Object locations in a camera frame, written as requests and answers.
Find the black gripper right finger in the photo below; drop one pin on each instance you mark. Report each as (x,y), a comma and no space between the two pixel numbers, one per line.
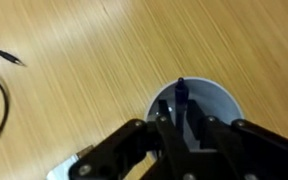
(237,150)

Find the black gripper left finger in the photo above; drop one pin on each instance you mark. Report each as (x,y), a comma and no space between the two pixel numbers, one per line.
(140,150)

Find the dark pen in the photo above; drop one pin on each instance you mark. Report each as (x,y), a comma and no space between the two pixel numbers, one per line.
(180,100)

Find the grey metal mug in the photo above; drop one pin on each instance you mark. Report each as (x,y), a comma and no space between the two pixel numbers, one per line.
(210,100)

